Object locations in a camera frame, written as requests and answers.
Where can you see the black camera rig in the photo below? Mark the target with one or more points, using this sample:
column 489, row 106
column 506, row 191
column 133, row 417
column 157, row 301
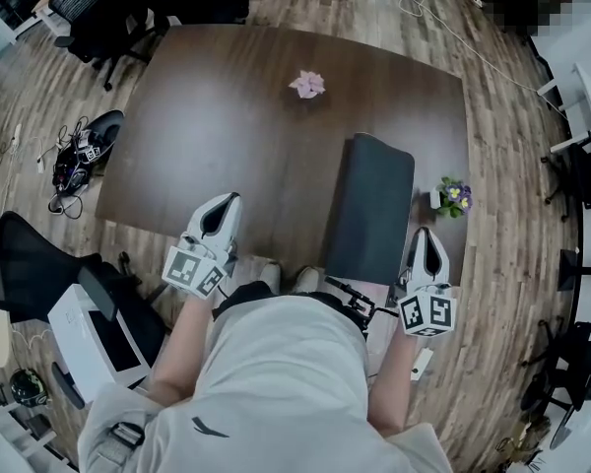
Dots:
column 357, row 306

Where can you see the white metal rack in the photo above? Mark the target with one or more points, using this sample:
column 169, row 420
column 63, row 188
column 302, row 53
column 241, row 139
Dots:
column 0, row 419

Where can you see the person's white shirt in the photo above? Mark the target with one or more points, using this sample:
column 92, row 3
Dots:
column 285, row 387

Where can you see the person's right forearm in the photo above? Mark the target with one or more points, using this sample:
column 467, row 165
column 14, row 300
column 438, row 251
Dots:
column 394, row 387

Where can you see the white rectangular device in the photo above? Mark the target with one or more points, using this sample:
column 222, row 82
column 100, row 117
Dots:
column 422, row 362

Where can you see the white power strip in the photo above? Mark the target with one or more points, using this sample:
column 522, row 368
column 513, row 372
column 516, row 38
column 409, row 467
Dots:
column 16, row 138

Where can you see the black helmet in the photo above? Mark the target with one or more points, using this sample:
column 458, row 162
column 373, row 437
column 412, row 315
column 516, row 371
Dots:
column 27, row 387

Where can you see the purple flower potted plant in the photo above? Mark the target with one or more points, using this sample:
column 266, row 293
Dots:
column 453, row 195

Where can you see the white sneaker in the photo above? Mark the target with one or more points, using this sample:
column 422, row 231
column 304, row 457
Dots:
column 271, row 276
column 306, row 276

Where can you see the black monitor stand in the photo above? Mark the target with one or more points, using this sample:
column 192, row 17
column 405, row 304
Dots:
column 569, row 269

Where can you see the person's left forearm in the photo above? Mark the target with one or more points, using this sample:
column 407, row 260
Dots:
column 182, row 348

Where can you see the spare gripper device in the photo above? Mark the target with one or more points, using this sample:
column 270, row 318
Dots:
column 92, row 154

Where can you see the black mesh office chair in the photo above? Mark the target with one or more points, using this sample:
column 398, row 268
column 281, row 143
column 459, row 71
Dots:
column 24, row 259

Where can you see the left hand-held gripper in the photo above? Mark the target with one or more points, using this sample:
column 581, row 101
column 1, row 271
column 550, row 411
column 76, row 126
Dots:
column 192, row 271

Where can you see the person's black shorts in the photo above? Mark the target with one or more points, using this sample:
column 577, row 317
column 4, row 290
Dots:
column 248, row 293

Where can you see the white box device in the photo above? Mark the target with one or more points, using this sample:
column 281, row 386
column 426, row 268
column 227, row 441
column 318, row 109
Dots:
column 69, row 323

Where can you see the pink desk mat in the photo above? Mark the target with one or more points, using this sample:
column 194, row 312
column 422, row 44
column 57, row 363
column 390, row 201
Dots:
column 369, row 205

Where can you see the black floor bag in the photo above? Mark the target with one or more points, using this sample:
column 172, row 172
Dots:
column 106, row 126

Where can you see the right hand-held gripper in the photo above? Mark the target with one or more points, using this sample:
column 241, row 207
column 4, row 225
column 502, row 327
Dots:
column 426, row 313

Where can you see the wooden top white desk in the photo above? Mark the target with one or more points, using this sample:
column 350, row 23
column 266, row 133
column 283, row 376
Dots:
column 42, row 4

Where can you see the white plug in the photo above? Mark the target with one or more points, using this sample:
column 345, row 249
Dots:
column 40, row 163

